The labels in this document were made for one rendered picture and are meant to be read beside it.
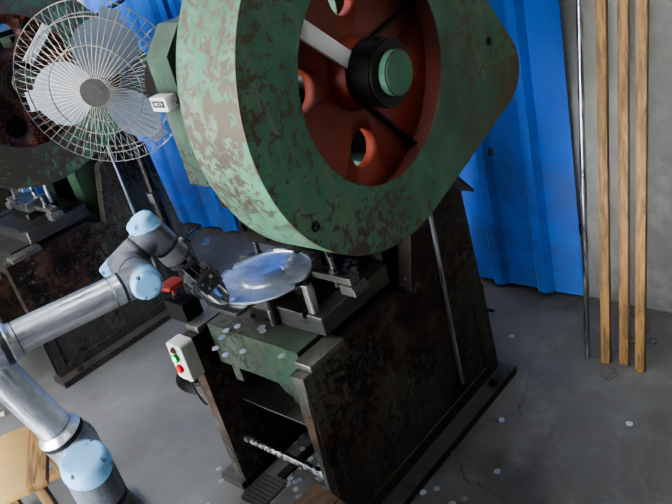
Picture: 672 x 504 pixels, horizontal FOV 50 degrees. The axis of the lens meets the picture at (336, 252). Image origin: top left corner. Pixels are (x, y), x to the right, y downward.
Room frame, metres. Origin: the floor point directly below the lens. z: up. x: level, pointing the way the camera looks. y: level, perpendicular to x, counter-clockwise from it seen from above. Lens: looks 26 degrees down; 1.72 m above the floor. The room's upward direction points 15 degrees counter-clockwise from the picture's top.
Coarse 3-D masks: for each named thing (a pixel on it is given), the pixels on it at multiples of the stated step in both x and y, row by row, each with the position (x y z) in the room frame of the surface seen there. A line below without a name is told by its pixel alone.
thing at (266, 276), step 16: (256, 256) 1.99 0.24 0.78; (272, 256) 1.96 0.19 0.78; (288, 256) 1.93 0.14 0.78; (304, 256) 1.90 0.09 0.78; (224, 272) 1.93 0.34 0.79; (240, 272) 1.91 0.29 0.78; (256, 272) 1.87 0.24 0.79; (272, 272) 1.84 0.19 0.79; (288, 272) 1.83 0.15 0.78; (304, 272) 1.80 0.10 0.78; (240, 288) 1.81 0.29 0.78; (256, 288) 1.78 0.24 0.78; (272, 288) 1.76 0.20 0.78; (288, 288) 1.74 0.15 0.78; (240, 304) 1.72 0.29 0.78
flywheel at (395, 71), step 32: (320, 0) 1.61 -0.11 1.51; (352, 0) 1.69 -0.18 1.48; (384, 0) 1.75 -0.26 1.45; (320, 32) 1.52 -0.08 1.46; (352, 32) 1.66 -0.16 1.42; (384, 32) 1.73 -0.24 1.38; (416, 32) 1.82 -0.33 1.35; (320, 64) 1.57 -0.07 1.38; (352, 64) 1.55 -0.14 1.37; (384, 64) 1.52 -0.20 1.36; (416, 64) 1.80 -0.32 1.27; (320, 96) 1.56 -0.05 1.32; (352, 96) 1.55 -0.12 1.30; (384, 96) 1.53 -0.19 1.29; (416, 96) 1.79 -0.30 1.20; (320, 128) 1.54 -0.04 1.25; (352, 128) 1.61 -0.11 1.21; (384, 128) 1.69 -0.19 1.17; (416, 128) 1.77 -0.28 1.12; (352, 160) 1.59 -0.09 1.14; (384, 160) 1.67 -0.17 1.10
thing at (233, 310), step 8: (280, 296) 1.81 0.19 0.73; (208, 304) 1.77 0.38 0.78; (216, 304) 1.76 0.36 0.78; (256, 304) 1.81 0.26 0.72; (264, 304) 1.78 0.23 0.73; (272, 304) 1.78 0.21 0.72; (224, 312) 1.71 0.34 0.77; (232, 312) 1.69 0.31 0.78; (240, 312) 1.68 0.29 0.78; (256, 312) 1.82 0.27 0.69; (264, 312) 1.79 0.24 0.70; (272, 312) 1.78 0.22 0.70; (256, 320) 1.83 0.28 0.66; (264, 320) 1.78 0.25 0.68; (272, 320) 1.78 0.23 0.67
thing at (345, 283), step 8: (328, 256) 1.81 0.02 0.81; (312, 272) 1.85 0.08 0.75; (320, 272) 1.83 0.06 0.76; (328, 272) 1.81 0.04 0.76; (336, 272) 1.80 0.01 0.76; (344, 272) 1.79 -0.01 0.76; (352, 272) 1.78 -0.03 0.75; (328, 280) 1.81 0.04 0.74; (336, 280) 1.78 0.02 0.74; (344, 280) 1.76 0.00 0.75; (352, 280) 1.75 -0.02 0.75; (360, 280) 1.76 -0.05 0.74; (344, 288) 1.75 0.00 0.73; (352, 288) 1.73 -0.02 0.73; (360, 288) 1.74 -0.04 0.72; (352, 296) 1.73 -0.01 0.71
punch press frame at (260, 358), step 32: (160, 32) 2.00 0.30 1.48; (160, 64) 1.94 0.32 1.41; (192, 160) 1.95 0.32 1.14; (352, 256) 2.09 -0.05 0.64; (384, 256) 1.91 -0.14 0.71; (384, 288) 1.89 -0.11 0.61; (224, 320) 1.90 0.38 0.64; (352, 320) 1.78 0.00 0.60; (224, 352) 1.88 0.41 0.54; (256, 352) 1.76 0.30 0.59; (288, 352) 1.65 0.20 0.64; (288, 384) 1.68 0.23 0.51
